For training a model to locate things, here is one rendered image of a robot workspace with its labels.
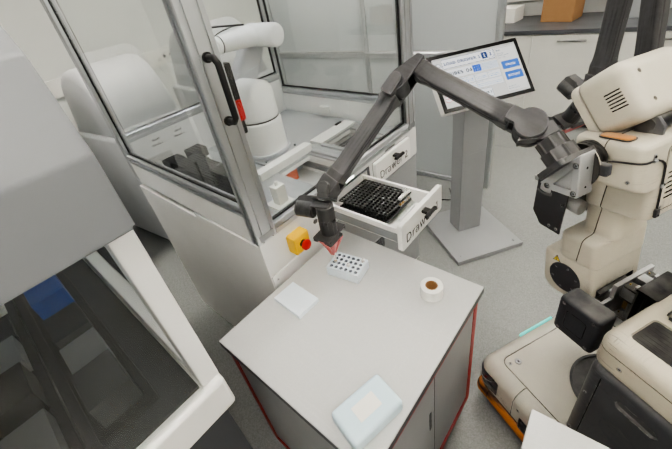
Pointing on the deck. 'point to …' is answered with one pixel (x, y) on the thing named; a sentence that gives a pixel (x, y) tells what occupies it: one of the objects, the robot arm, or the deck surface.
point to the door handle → (223, 87)
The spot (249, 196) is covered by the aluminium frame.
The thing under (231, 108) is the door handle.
